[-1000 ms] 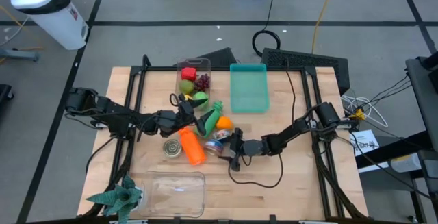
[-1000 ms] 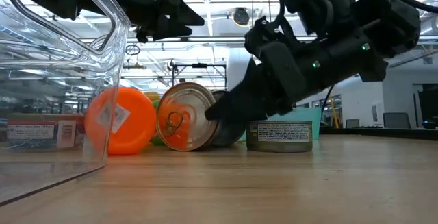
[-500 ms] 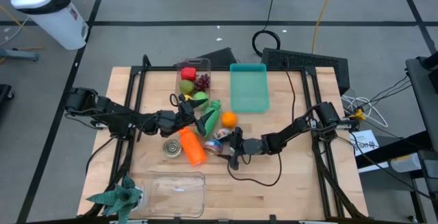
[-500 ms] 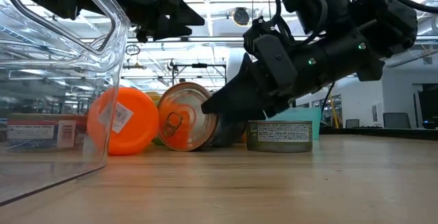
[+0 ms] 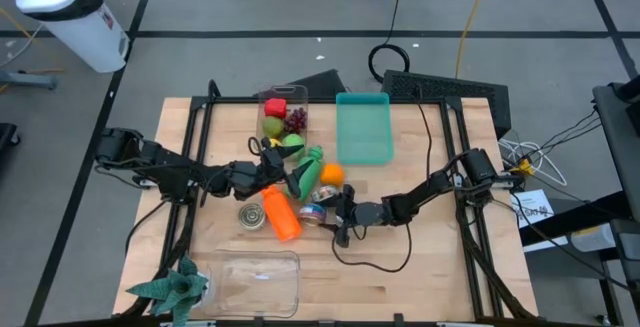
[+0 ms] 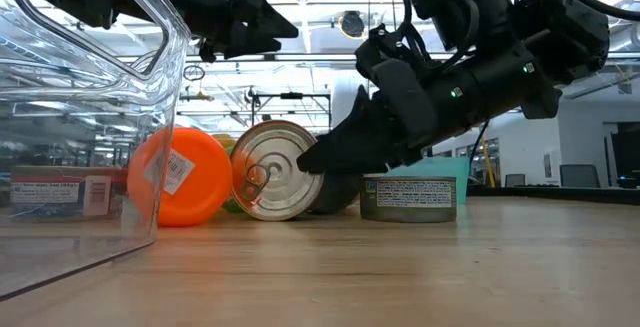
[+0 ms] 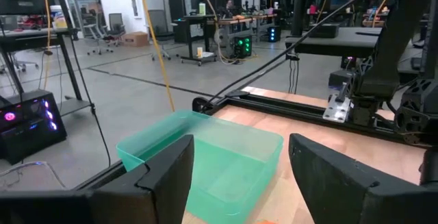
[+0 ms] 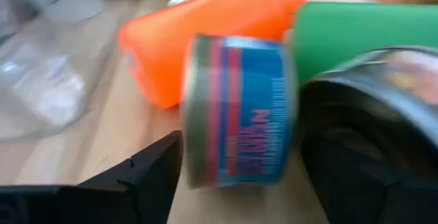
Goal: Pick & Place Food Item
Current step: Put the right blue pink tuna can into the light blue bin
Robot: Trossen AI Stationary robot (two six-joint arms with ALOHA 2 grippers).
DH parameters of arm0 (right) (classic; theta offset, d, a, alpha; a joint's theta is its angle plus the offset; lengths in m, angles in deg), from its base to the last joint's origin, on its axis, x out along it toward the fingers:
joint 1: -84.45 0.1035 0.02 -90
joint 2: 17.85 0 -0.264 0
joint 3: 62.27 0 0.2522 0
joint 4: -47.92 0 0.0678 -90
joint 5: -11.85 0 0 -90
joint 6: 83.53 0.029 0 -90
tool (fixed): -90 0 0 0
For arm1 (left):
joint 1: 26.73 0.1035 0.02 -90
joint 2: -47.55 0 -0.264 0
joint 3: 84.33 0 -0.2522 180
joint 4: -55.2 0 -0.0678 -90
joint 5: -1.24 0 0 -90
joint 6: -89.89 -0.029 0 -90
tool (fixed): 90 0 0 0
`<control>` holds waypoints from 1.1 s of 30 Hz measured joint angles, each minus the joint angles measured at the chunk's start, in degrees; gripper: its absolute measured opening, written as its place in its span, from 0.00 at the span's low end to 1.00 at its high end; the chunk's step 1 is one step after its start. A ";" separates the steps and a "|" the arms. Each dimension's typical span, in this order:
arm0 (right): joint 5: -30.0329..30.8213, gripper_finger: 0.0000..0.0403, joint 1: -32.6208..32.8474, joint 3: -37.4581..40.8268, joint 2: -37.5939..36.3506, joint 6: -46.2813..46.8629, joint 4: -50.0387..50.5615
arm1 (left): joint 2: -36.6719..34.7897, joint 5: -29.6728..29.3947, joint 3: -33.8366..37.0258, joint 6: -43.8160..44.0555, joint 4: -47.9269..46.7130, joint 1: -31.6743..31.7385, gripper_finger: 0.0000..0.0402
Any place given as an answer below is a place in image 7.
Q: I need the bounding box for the black metal rig frame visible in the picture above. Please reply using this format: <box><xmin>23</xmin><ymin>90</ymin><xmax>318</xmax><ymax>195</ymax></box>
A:
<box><xmin>73</xmin><ymin>88</ymin><xmax>438</xmax><ymax>190</ymax></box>

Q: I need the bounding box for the person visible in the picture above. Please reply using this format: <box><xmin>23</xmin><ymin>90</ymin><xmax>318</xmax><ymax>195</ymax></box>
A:
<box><xmin>224</xmin><ymin>0</ymin><xmax>237</xmax><ymax>16</ymax></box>

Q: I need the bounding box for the black computer tower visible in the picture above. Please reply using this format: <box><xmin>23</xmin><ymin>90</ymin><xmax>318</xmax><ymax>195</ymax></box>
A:
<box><xmin>0</xmin><ymin>88</ymin><xmax>68</xmax><ymax>165</ymax></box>

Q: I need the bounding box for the wood top workbench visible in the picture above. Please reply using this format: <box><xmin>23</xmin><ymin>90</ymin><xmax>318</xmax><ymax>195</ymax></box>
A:
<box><xmin>174</xmin><ymin>13</ymin><xmax>279</xmax><ymax>64</ymax></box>

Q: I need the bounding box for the grey office chair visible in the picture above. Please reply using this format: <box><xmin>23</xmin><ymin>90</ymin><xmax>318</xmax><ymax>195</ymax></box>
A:
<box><xmin>108</xmin><ymin>12</ymin><xmax>126</xmax><ymax>44</ymax></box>

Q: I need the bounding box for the white wipes tub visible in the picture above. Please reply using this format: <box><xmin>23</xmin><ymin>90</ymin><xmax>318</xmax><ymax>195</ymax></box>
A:
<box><xmin>49</xmin><ymin>4</ymin><xmax>68</xmax><ymax>29</ymax></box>

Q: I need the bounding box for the silver metal bracket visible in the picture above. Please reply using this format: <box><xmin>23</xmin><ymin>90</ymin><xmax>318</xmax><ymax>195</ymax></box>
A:
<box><xmin>322</xmin><ymin>93</ymin><xmax>353</xmax><ymax>124</ymax></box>

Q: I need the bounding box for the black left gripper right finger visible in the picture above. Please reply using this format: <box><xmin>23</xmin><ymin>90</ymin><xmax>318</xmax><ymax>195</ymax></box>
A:
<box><xmin>289</xmin><ymin>133</ymin><xmax>438</xmax><ymax>224</ymax></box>

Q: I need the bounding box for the computer with green lights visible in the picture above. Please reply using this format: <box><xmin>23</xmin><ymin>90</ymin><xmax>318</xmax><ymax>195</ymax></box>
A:
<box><xmin>233</xmin><ymin>34</ymin><xmax>253</xmax><ymax>60</ymax></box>

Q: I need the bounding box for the black standing desk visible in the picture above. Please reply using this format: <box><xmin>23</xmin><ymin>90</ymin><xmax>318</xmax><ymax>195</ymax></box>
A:
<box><xmin>0</xmin><ymin>27</ymin><xmax>94</xmax><ymax>115</ymax></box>

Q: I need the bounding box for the white office chair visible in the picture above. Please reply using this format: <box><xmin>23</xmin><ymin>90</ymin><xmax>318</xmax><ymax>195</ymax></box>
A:
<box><xmin>83</xmin><ymin>12</ymin><xmax>114</xmax><ymax>55</ymax></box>

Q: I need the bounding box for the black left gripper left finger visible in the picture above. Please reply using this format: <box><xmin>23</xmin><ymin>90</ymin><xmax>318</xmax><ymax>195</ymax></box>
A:
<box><xmin>0</xmin><ymin>134</ymin><xmax>195</xmax><ymax>224</ymax></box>

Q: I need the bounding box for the brown cardboard box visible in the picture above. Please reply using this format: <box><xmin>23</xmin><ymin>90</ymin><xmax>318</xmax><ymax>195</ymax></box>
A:
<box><xmin>122</xmin><ymin>31</ymin><xmax>150</xmax><ymax>48</ymax></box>

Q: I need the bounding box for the black work table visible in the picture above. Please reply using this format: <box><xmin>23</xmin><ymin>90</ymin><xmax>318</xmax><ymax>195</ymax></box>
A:
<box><xmin>285</xmin><ymin>22</ymin><xmax>425</xmax><ymax>76</ymax></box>

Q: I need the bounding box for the black pillar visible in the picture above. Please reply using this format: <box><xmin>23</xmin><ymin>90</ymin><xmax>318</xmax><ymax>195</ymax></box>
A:
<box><xmin>290</xmin><ymin>0</ymin><xmax>309</xmax><ymax>37</ymax></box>

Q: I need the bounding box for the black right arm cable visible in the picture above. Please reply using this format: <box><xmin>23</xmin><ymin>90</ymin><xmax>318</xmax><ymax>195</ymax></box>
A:
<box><xmin>201</xmin><ymin>0</ymin><xmax>400</xmax><ymax>112</ymax></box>

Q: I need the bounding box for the computer with blue lights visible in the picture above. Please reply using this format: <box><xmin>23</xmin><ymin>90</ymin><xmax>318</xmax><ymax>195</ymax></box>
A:
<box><xmin>267</xmin><ymin>25</ymin><xmax>282</xmax><ymax>43</ymax></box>

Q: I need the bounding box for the yellow hanging cable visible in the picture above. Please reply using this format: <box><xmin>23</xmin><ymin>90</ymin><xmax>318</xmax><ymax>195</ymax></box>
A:
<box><xmin>136</xmin><ymin>0</ymin><xmax>176</xmax><ymax>112</ymax></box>

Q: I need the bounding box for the thin yellow cable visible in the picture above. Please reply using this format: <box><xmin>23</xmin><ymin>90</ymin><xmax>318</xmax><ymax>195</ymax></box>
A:
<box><xmin>33</xmin><ymin>0</ymin><xmax>53</xmax><ymax>91</ymax></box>

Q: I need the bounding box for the dark office chair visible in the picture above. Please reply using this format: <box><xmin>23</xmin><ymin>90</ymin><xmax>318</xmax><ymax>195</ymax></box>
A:
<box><xmin>147</xmin><ymin>10</ymin><xmax>179</xmax><ymax>61</ymax></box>

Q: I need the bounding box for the teal plastic bin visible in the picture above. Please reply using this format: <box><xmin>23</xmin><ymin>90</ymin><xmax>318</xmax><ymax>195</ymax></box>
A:
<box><xmin>116</xmin><ymin>110</ymin><xmax>285</xmax><ymax>224</ymax></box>

